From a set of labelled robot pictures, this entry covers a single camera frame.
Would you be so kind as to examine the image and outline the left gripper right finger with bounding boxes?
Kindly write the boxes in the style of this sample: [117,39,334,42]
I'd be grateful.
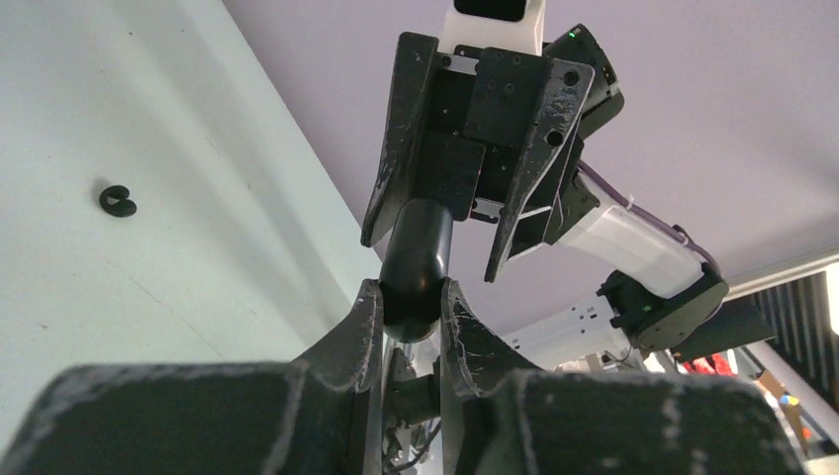
[440,279,805,474]

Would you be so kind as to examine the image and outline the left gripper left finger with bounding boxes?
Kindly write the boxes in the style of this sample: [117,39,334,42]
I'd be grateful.
[1,280,384,474]

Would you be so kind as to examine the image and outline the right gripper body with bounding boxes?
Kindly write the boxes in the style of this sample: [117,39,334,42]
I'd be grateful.
[424,47,582,245]

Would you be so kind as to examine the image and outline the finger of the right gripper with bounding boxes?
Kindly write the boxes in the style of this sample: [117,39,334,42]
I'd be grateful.
[360,32,438,247]
[484,57,596,283]

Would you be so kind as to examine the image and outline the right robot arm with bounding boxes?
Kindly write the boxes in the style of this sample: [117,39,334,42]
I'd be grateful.
[361,25,728,362]

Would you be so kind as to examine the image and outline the black earbud near left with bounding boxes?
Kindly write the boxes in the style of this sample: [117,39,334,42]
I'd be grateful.
[98,185,138,218]

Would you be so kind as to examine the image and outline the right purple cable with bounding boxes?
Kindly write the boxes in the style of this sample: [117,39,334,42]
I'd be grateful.
[576,160,722,270]

